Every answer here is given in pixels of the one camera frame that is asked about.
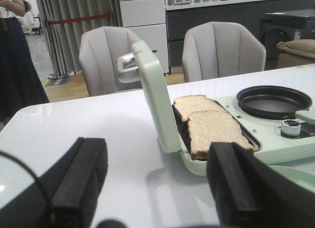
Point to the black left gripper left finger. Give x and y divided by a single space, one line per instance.
66 195

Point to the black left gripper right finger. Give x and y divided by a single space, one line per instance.
250 194

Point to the bread slice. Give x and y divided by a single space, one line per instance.
193 103
208 126

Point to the green breakfast maker lid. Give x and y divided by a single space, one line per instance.
142 65

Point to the green breakfast maker base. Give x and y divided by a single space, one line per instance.
265 135

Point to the green round plate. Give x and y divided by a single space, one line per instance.
292 180

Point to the left silver knob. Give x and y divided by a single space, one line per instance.
290 127

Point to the black frying pan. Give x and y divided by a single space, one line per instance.
276 103

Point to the person in dark skirt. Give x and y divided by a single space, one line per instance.
20 85

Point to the right grey chair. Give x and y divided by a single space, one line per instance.
221 49

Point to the grey chair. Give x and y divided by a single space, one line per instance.
98 56
221 49

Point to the beige sofa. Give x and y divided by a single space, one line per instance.
296 52

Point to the left grey chair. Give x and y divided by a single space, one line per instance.
98 56

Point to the black washing machine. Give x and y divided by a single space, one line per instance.
285 26

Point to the red barrier belt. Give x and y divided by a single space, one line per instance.
81 19

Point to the white cabinet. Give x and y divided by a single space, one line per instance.
146 18

